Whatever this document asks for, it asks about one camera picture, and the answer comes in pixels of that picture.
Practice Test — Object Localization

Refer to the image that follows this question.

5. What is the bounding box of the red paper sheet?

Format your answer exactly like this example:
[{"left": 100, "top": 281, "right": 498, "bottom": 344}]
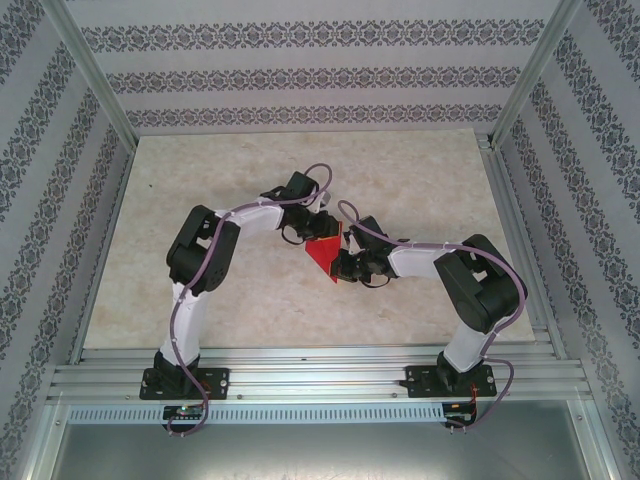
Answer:
[{"left": 304, "top": 219, "right": 347, "bottom": 286}]

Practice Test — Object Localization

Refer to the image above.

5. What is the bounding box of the grey metal sheet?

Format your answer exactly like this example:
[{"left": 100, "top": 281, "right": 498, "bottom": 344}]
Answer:
[{"left": 49, "top": 422, "right": 599, "bottom": 480}]

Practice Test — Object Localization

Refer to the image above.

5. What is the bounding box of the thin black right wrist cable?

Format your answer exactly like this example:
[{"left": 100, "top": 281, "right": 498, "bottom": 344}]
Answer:
[{"left": 360, "top": 272, "right": 395, "bottom": 292}]

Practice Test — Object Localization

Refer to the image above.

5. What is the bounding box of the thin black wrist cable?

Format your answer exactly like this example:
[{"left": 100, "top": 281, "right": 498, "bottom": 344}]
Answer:
[
  {"left": 278, "top": 225, "right": 307, "bottom": 248},
  {"left": 360, "top": 272, "right": 395, "bottom": 292}
]

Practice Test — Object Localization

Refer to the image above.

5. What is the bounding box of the thin black left wrist cable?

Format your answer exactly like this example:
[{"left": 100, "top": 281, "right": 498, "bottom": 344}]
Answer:
[{"left": 278, "top": 225, "right": 307, "bottom": 248}]

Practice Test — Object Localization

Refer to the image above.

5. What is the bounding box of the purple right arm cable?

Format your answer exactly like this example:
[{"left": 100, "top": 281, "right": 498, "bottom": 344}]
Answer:
[{"left": 337, "top": 199, "right": 529, "bottom": 436}]

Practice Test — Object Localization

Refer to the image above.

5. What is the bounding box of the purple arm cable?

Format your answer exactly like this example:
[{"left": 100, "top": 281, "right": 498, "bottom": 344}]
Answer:
[
  {"left": 169, "top": 163, "right": 336, "bottom": 440},
  {"left": 337, "top": 199, "right": 529, "bottom": 436}
]

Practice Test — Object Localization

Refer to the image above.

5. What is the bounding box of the aluminium mounting rail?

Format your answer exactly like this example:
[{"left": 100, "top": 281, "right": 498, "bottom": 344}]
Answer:
[{"left": 47, "top": 344, "right": 594, "bottom": 405}]

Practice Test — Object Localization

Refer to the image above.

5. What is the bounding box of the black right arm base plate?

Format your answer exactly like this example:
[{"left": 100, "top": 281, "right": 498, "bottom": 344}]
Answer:
[{"left": 404, "top": 364, "right": 499, "bottom": 400}]

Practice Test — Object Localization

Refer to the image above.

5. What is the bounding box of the slotted grey cable duct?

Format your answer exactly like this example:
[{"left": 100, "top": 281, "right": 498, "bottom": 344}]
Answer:
[{"left": 67, "top": 403, "right": 446, "bottom": 425}]

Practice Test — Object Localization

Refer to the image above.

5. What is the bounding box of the aluminium side rail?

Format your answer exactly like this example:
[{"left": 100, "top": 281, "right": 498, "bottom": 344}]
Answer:
[
  {"left": 67, "top": 143, "right": 136, "bottom": 364},
  {"left": 477, "top": 132, "right": 569, "bottom": 361}
]

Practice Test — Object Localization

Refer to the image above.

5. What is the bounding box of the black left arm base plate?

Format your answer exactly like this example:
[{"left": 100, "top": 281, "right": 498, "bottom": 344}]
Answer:
[{"left": 139, "top": 367, "right": 232, "bottom": 401}]

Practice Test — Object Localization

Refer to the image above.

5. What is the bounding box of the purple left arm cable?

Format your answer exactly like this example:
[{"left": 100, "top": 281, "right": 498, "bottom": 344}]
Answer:
[{"left": 169, "top": 163, "right": 336, "bottom": 440}]

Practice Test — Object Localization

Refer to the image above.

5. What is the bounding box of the aluminium frame post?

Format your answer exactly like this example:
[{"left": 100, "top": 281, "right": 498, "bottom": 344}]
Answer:
[
  {"left": 42, "top": 0, "right": 140, "bottom": 149},
  {"left": 489, "top": 0, "right": 585, "bottom": 150}
]

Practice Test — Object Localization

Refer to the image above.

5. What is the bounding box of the aluminium frame strut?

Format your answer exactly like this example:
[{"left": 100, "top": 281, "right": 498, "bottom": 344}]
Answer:
[
  {"left": 17, "top": 402, "right": 69, "bottom": 480},
  {"left": 569, "top": 399, "right": 624, "bottom": 480}
]

